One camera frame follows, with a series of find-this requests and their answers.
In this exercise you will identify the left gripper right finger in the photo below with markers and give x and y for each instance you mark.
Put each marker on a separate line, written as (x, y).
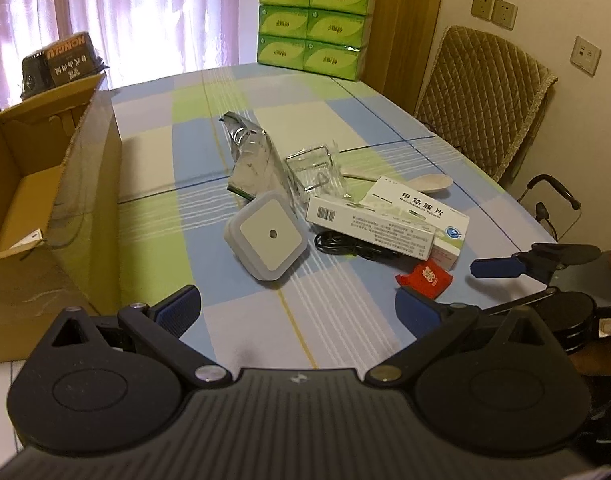
(435, 326)

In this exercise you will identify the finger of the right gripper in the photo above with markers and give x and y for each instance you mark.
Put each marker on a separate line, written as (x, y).
(508, 267)

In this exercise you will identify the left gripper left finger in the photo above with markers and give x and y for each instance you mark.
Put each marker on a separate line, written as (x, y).
(156, 332)

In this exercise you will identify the red candy packet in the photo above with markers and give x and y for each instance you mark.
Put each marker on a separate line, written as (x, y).
(427, 278)

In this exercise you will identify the white green tablet box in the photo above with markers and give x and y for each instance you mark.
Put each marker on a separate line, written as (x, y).
(400, 200)

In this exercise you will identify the long white ointment box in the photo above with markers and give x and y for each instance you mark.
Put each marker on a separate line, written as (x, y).
(407, 237)

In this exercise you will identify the beige plastic spoon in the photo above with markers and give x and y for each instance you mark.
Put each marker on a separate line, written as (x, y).
(427, 183)

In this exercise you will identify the white square night light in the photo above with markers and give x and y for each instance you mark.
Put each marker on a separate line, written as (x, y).
(266, 236)

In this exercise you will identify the silver foil pouch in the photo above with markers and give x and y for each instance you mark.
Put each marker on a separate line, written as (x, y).
(257, 166)

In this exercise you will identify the clear plastic wire package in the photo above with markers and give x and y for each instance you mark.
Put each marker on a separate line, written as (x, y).
(314, 172)

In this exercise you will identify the brown cardboard box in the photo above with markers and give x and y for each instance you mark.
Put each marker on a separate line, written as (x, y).
(60, 166)

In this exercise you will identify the black instant noodle bowl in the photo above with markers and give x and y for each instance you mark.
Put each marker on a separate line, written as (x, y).
(60, 63)

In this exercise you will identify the brown wooden door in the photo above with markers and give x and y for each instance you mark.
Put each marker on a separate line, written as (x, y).
(401, 37)

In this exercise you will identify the green tissue pack stack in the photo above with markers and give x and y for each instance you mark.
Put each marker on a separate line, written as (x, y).
(325, 37)

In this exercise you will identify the pink sheer curtain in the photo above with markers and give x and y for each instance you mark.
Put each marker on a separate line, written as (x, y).
(140, 40)

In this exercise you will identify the wall socket plates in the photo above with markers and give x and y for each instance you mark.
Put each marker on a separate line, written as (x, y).
(499, 12)

